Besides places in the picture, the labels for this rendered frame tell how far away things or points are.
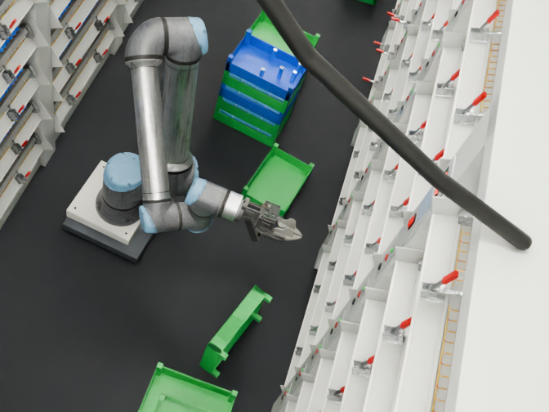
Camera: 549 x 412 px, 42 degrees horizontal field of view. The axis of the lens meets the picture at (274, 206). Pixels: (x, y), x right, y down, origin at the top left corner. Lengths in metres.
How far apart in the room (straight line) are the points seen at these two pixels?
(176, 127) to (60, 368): 0.94
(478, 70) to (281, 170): 1.67
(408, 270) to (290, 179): 1.72
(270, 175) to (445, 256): 1.92
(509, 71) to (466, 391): 0.60
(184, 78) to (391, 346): 1.28
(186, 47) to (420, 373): 1.43
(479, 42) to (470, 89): 0.16
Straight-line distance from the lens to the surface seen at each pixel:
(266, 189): 3.14
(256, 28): 3.53
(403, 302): 1.49
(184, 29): 2.32
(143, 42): 2.29
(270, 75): 3.11
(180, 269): 2.87
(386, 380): 1.41
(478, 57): 1.72
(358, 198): 2.55
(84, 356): 2.71
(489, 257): 1.07
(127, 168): 2.65
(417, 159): 0.97
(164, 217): 2.29
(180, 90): 2.43
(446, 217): 1.39
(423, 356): 1.24
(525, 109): 1.29
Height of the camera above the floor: 2.54
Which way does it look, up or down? 55 degrees down
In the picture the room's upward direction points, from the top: 23 degrees clockwise
